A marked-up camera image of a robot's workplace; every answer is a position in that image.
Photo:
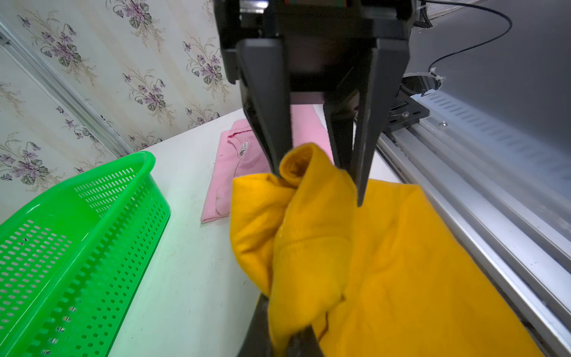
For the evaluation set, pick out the yellow t-shirt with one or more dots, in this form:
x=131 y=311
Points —
x=385 y=278

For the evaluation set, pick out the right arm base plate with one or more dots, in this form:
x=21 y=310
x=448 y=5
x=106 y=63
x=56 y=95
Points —
x=405 y=110

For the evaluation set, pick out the green plastic basket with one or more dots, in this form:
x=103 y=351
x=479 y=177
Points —
x=73 y=258

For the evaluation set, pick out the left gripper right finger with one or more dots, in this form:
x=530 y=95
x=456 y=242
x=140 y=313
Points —
x=380 y=77

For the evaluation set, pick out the aluminium mounting rail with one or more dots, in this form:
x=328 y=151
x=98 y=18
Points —
x=505 y=196

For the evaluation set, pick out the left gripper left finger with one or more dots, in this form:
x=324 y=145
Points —
x=264 y=83

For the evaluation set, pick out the pink t-shirt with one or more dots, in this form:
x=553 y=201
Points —
x=240 y=154

